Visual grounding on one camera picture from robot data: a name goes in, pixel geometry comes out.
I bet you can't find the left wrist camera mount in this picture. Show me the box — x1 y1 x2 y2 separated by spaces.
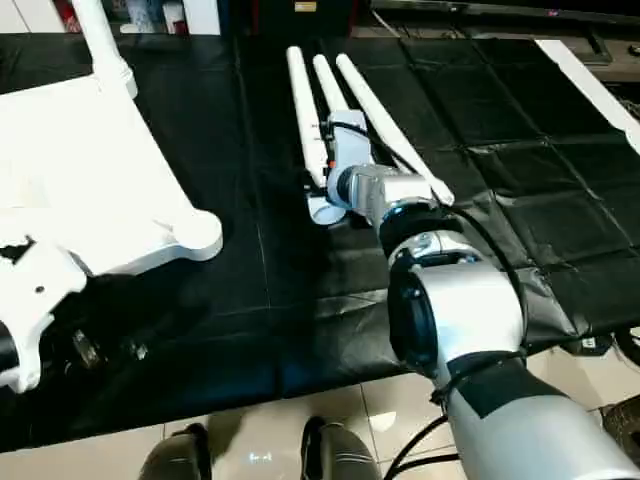
0 238 89 393

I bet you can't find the white glass-door cabinet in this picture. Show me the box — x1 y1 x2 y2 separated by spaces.
0 0 223 36

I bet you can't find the white plastic table leg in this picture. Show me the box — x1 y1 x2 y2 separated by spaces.
72 0 137 98
287 45 347 226
336 53 456 206
313 53 353 126

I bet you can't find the small red bottle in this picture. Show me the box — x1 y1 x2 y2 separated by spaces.
55 0 81 31

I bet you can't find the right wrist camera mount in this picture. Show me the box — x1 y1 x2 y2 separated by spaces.
325 110 377 173

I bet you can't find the large black cabinet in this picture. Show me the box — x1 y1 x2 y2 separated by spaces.
222 0 640 41

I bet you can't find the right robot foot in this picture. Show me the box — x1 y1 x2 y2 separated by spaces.
300 418 383 480

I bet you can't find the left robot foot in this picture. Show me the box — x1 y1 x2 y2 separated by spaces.
138 423 213 480

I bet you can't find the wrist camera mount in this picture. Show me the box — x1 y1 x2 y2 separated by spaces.
325 110 377 173
0 238 89 393

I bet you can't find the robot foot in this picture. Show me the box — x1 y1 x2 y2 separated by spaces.
300 418 383 480
138 423 213 480

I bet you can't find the black work mat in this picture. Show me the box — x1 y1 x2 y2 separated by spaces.
0 30 640 451

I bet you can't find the white plastic table top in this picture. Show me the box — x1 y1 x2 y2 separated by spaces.
0 75 223 278

